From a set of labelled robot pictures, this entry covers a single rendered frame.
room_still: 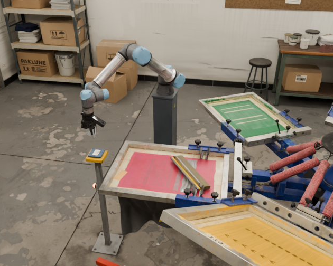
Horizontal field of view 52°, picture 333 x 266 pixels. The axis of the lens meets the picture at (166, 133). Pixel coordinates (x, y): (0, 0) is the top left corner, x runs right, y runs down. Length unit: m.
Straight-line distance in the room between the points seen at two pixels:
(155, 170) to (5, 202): 1.96
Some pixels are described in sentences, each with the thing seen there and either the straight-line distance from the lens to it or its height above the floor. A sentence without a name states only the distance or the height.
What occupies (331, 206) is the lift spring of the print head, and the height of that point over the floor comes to 1.14.
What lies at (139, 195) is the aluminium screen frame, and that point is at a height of 0.99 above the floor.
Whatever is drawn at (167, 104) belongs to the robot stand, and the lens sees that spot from 2.85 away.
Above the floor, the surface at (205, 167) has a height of 0.95.
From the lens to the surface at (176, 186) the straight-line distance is 2.24.
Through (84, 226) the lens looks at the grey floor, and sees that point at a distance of 3.40.
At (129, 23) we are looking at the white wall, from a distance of 6.05.
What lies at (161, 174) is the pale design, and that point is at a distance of 2.33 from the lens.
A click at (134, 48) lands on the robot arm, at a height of 1.67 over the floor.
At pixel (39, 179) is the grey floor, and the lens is 4.07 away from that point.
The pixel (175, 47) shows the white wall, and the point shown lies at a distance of 5.97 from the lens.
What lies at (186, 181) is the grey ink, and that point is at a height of 0.96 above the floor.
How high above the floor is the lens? 2.39
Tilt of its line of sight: 31 degrees down
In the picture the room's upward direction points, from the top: straight up
